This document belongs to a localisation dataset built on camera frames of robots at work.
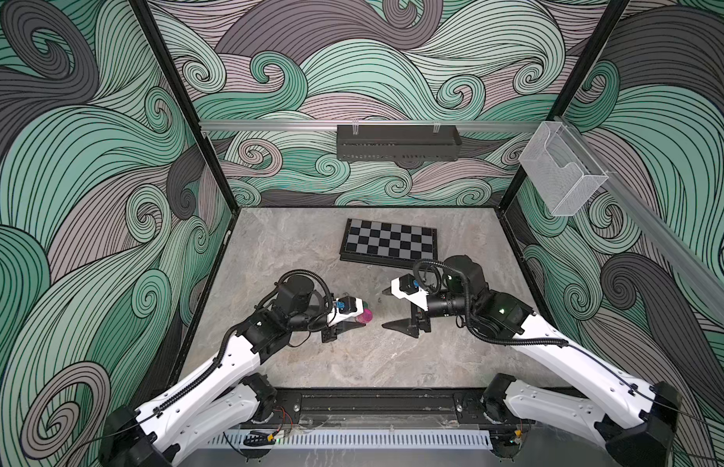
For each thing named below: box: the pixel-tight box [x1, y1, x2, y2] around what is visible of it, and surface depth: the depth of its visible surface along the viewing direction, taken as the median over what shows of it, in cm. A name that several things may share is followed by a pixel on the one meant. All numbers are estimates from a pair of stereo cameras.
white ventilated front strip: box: [208, 431, 492, 450], surface depth 71 cm
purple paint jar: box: [355, 307, 373, 324], surface depth 67 cm
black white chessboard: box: [339, 217, 439, 267], surface depth 106 cm
